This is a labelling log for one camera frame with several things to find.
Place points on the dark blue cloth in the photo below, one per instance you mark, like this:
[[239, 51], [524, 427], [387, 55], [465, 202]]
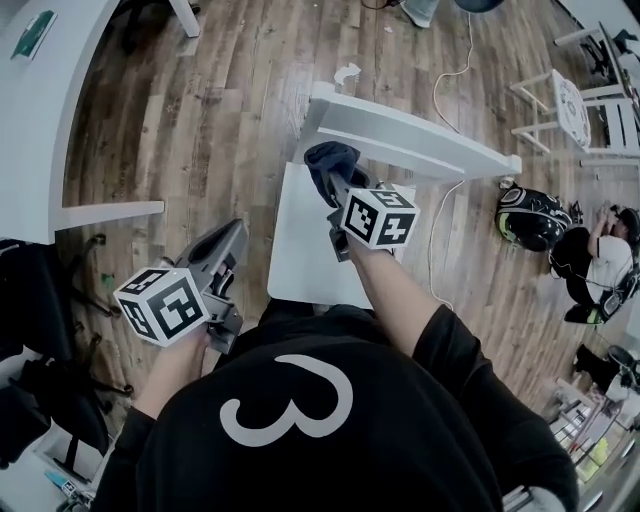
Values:
[[325, 159]]

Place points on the cluttered storage shelf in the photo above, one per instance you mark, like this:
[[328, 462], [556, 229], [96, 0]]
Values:
[[600, 440]]

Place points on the black office chair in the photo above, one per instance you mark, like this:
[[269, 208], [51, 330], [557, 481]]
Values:
[[35, 320]]

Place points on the crumpled white paper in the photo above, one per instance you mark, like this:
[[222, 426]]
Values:
[[346, 74]]

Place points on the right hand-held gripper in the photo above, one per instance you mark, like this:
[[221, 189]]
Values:
[[380, 217]]

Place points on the person's right forearm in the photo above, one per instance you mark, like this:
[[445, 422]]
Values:
[[385, 295]]

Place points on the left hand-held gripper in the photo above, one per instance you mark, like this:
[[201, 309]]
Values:
[[165, 305]]

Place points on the green card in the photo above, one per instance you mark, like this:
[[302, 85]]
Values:
[[34, 35]]

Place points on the person's left forearm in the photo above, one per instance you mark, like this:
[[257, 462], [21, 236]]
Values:
[[170, 380]]

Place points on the white patterned-seat chair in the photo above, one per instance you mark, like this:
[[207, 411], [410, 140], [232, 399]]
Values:
[[572, 110]]

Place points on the white table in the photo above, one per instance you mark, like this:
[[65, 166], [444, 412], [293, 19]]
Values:
[[45, 125]]

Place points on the person's black printed shirt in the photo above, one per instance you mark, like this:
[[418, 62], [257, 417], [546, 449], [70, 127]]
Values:
[[320, 430]]

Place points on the white wooden chair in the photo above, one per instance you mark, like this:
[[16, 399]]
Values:
[[325, 250]]

